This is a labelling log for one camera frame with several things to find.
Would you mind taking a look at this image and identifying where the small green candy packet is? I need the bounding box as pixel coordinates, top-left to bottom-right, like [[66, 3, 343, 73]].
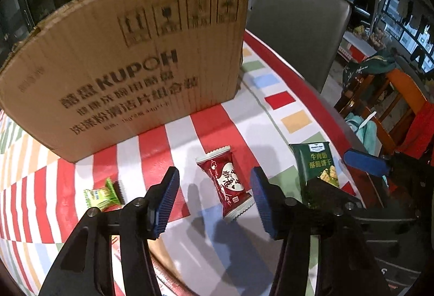
[[83, 178, 122, 210]]

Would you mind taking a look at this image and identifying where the striped colourful tablecloth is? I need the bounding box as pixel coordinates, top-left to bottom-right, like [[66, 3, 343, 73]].
[[0, 29, 384, 296]]

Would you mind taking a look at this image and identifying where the green biscuit packet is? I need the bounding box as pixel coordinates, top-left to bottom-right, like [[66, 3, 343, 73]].
[[289, 141, 340, 205]]

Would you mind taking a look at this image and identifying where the grey dining chair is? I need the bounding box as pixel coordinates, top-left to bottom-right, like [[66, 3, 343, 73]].
[[246, 0, 351, 93]]

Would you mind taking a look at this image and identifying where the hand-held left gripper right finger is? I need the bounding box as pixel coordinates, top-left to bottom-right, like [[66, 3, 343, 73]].
[[250, 166, 390, 296]]

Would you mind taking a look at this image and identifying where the teal cloth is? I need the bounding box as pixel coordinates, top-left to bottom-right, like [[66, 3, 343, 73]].
[[346, 113, 377, 154]]

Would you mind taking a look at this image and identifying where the red heart candy packet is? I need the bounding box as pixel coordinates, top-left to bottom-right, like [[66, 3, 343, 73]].
[[196, 146, 256, 222]]

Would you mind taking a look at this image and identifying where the dark green cloth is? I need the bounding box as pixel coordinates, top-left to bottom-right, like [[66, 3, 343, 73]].
[[341, 50, 397, 86]]

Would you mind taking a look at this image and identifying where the brown cardboard box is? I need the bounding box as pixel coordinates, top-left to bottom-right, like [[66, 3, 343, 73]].
[[0, 0, 252, 163]]

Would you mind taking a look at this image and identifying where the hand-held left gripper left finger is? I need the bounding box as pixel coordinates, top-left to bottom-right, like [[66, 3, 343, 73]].
[[39, 166, 180, 296]]

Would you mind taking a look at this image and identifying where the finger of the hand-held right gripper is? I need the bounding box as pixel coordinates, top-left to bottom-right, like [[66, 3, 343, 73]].
[[305, 177, 367, 212], [343, 149, 390, 178]]

